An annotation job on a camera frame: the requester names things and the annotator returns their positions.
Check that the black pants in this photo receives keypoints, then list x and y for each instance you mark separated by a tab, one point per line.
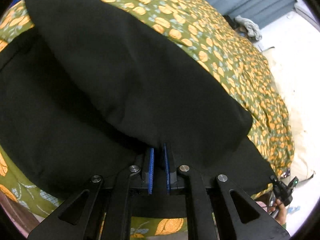
90	88

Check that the green orange floral bedspread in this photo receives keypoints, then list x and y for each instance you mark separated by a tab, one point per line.
202	32

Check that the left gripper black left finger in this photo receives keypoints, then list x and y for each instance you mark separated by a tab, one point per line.
102	204

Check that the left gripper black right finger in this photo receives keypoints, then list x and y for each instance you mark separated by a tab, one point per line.
218	194

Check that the person's right hand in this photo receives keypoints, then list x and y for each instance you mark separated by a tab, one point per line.
282	211

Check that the grey cloth bundle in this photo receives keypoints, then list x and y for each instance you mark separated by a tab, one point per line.
253	30

